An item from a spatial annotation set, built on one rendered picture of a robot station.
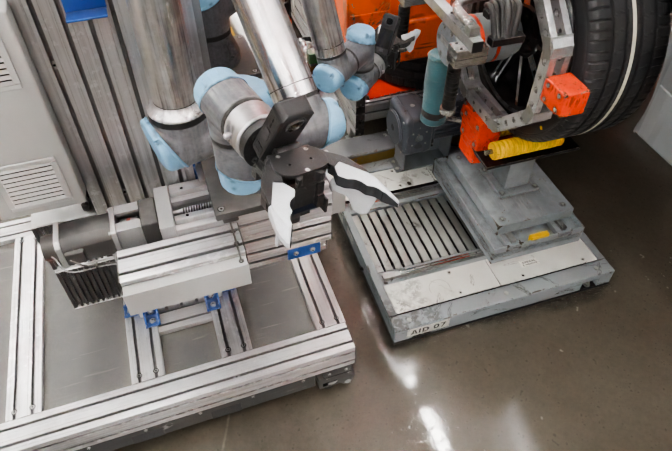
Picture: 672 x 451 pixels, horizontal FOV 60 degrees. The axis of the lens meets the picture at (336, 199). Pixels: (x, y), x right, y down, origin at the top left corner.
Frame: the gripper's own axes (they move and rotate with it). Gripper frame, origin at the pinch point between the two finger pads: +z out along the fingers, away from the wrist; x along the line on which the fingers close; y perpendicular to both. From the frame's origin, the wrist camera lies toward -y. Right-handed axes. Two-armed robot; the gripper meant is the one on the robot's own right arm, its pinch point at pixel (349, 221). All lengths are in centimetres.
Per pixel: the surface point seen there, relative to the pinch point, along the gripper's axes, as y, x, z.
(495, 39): 15, -80, -49
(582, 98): 24, -95, -30
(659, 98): 21, -109, -19
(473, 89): 48, -106, -72
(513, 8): 9, -86, -52
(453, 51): 20, -73, -55
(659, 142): 31, -109, -14
